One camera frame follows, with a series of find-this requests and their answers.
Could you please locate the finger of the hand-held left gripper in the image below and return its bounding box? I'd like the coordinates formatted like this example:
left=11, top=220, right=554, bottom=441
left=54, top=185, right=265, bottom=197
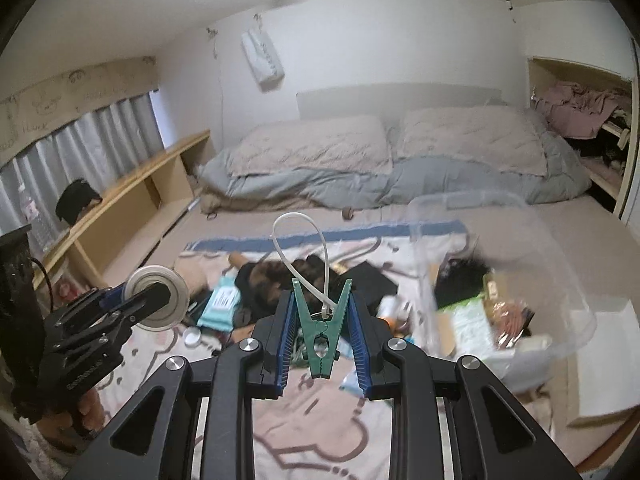
left=85, top=282, right=176, bottom=356
left=42, top=285, right=133, bottom=335

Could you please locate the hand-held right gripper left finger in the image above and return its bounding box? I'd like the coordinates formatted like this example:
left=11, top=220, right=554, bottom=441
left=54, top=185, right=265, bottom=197
left=75, top=290, right=296, bottom=480

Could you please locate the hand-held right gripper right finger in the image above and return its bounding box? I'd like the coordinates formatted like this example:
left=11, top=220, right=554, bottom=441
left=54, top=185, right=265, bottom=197
left=347, top=290, right=583, bottom=480

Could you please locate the clear tape roll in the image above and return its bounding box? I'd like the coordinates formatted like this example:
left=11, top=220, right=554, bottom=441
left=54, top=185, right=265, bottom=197
left=124, top=265, right=191, bottom=332

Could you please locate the green clothespin with white strap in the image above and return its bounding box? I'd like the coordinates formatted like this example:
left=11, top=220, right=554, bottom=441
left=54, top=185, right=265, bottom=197
left=271, top=212, right=353, bottom=380

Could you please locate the white blue medicine sachet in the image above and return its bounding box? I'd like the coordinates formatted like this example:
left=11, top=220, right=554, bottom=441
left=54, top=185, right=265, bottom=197
left=337, top=372, right=368, bottom=396

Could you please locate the clear plastic storage bin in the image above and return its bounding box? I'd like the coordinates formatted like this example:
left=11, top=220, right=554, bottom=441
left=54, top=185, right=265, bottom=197
left=406, top=191, right=598, bottom=396

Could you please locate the person's left hand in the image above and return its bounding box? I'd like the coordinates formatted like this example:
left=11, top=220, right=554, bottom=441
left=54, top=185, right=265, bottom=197
left=40, top=389, right=107, bottom=442

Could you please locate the white bottle with orange cap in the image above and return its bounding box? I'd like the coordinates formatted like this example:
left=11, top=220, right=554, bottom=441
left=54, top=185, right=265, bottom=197
left=377, top=295, right=416, bottom=333

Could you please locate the black fur-trimmed garment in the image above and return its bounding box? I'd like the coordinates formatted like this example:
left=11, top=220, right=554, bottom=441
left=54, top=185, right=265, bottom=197
left=235, top=255, right=351, bottom=321

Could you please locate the black box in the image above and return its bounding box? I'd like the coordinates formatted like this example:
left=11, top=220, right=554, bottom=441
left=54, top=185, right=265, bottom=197
left=345, top=262, right=401, bottom=306

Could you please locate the teal wet wipes pack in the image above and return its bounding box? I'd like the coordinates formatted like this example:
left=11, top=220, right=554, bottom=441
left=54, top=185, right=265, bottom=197
left=196, top=275, right=243, bottom=331

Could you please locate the printed blanket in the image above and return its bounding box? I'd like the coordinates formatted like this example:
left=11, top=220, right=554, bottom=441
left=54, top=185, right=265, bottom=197
left=92, top=232, right=556, bottom=480

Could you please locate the light wooden shelf unit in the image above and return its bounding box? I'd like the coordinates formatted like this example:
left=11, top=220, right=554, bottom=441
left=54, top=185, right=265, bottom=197
left=30, top=130, right=216, bottom=291

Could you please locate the black bag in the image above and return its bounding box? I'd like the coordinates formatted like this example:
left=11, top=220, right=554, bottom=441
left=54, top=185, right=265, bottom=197
left=55, top=179, right=103, bottom=223

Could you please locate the green white tissue pack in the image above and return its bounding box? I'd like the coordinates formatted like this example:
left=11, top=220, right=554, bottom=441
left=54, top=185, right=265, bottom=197
left=437, top=300, right=496, bottom=356

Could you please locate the clear water bottle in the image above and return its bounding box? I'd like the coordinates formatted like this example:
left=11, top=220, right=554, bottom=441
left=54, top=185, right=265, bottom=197
left=17, top=182, right=53, bottom=256

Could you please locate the black fuzzy item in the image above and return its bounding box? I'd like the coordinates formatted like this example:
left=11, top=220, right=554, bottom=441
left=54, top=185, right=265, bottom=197
left=435, top=255, right=493, bottom=306

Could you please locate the snack packet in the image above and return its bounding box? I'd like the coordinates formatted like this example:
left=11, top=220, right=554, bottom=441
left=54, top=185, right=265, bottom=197
left=492, top=300, right=536, bottom=346

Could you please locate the grey curtain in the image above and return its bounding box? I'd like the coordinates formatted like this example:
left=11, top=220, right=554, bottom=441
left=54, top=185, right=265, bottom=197
left=0, top=91, right=166, bottom=201

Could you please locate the beige quilted pillow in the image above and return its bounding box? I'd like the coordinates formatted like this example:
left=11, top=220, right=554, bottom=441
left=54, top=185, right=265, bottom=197
left=395, top=106, right=548, bottom=177
left=235, top=115, right=393, bottom=177

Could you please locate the beige printed curtain valance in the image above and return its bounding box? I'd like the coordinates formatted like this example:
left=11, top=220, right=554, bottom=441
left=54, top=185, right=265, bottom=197
left=0, top=57, right=161, bottom=166

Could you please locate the white flat board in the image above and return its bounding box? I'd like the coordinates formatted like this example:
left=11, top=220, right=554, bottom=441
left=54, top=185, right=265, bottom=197
left=570, top=297, right=636, bottom=426

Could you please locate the white headboard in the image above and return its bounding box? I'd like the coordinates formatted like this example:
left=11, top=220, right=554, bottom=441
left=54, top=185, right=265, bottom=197
left=296, top=85, right=503, bottom=121

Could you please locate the closet niche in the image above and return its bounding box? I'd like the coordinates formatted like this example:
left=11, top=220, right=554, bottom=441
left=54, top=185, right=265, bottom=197
left=527, top=55, right=640, bottom=221

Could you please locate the pink clothes pile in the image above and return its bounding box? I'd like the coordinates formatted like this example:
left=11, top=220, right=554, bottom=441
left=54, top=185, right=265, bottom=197
left=532, top=82, right=633, bottom=138

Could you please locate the black cable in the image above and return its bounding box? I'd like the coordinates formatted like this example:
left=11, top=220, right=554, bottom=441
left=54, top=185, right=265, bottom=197
left=27, top=257, right=56, bottom=311

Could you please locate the white hanging wall bag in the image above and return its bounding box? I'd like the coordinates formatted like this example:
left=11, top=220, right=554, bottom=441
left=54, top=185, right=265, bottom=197
left=241, top=27, right=285, bottom=92

